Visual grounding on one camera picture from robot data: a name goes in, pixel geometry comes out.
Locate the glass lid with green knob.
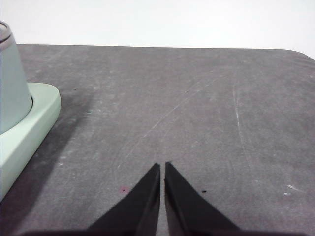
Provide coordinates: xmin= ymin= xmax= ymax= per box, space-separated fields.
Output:
xmin=0 ymin=21 xmax=12 ymax=42

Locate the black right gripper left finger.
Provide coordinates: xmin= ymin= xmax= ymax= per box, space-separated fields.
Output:
xmin=24 ymin=162 xmax=161 ymax=236

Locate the mint green steamer pot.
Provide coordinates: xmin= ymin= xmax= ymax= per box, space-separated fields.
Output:
xmin=0 ymin=35 xmax=33 ymax=136

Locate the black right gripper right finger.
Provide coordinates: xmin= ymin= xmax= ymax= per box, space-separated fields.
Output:
xmin=164 ymin=161 xmax=271 ymax=236

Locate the mint green breakfast machine base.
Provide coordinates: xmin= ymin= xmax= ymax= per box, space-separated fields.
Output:
xmin=0 ymin=82 xmax=62 ymax=201

